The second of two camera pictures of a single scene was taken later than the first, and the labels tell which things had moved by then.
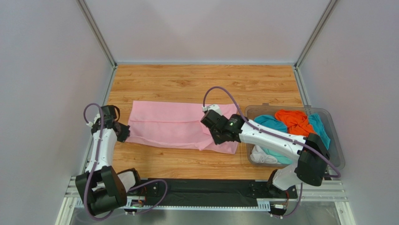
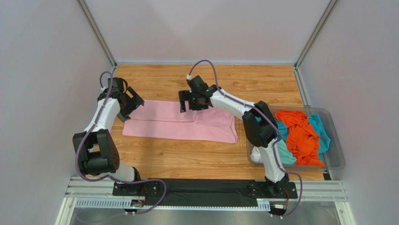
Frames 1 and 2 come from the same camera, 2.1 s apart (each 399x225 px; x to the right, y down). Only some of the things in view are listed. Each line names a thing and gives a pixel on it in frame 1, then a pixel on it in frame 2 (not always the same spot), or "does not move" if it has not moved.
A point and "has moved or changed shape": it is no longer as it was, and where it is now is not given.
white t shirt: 258,154 does not move
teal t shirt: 315,118 does not move
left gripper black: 126,133 -> 136,101
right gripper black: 210,118 -> 189,99
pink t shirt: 177,124 has moved or changed shape
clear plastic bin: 295,121 does not move
